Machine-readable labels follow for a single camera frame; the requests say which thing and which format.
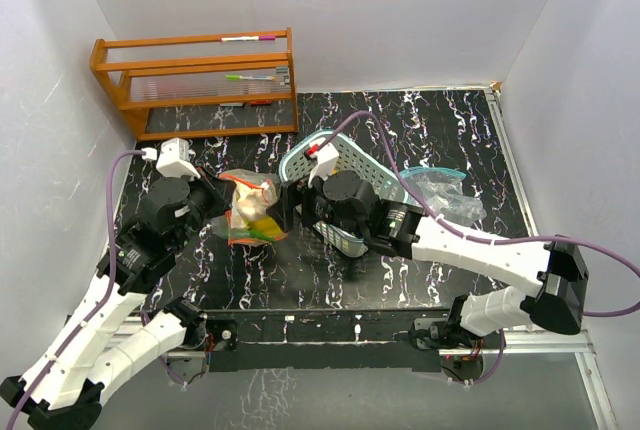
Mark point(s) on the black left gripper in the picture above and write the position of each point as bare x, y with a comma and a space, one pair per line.
220, 190

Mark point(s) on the white garlic bulb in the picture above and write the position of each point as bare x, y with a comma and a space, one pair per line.
251, 201

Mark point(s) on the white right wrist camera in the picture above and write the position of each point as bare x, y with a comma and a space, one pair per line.
324, 157

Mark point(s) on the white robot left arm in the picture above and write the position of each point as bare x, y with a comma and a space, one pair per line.
70, 384

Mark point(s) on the yellow banana bunch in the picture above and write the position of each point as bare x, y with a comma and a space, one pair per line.
264, 230

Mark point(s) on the green pen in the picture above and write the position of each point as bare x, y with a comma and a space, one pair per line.
237, 77

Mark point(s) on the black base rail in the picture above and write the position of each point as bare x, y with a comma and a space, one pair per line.
319, 339

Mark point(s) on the orange wooden shelf rack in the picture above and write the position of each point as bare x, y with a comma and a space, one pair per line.
147, 78

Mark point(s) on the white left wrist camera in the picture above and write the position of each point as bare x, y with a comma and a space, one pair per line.
174, 160

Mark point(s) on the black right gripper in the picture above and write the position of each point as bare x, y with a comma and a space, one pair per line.
293, 195

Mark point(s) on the small grey box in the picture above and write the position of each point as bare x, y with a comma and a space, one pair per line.
282, 75

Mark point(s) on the pink white pen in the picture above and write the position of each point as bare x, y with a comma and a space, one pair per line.
248, 38

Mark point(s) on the clear bag blue zipper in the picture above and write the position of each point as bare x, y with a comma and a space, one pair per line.
442, 189

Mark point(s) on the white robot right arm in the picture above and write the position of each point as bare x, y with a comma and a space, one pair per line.
545, 283

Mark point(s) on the clear bag orange zipper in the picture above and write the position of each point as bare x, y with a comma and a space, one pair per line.
227, 228

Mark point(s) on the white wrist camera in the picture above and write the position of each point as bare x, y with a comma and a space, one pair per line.
174, 160
324, 157

